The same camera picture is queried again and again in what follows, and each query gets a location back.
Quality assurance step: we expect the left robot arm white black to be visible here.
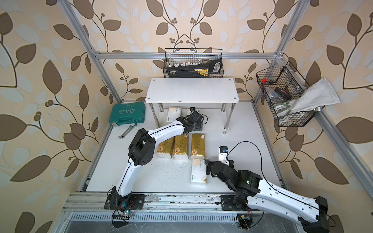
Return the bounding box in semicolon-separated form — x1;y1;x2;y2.
109;111;205;203

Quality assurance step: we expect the white tissue pack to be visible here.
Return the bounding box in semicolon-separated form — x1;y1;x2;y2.
166;107;182;123
190;159;207;184
187;108;200;115

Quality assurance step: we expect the silver combination wrench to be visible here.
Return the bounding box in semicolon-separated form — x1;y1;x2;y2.
118;124;137;139

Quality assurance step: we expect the black wire basket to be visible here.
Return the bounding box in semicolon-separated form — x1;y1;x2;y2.
256;61;322;127
163;47;222;73

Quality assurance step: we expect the gold tissue pack left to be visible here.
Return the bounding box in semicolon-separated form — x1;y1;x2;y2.
157;137;175;159

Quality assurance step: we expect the gold tissue pack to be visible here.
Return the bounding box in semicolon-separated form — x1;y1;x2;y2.
191;134;205;159
173;134;188;159
157;137;175;159

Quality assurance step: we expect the gold tissue pack right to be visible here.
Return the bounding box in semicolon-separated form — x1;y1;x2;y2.
191;134;205;159

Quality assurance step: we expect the white cloth rag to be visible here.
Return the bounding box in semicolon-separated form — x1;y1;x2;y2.
274;77;341;117

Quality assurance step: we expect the right black wire basket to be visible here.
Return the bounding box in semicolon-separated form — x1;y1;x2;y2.
256;61;322;127

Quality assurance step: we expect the aluminium front rail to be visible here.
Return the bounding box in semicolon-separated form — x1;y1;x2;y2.
62;192;234;212

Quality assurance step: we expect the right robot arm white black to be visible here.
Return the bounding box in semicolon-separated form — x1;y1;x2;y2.
205;160;330;233

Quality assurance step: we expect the green tool case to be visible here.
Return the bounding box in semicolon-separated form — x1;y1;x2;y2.
109;102;145;126

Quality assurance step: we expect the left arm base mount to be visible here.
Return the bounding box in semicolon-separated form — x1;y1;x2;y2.
104;194;145;212

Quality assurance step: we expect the white two-tier shelf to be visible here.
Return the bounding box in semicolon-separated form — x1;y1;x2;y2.
145;78;239;135

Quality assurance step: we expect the black yellow box in basket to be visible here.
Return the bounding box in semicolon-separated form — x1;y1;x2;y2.
164;59;224;78

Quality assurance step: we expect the back black wire basket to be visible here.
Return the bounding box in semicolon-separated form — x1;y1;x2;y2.
163;47;222;73

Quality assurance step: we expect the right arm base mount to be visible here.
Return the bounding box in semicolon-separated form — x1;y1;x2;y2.
220;194;258;211

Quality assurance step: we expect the gold tissue pack middle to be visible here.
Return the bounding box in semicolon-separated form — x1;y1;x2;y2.
173;134;188;159

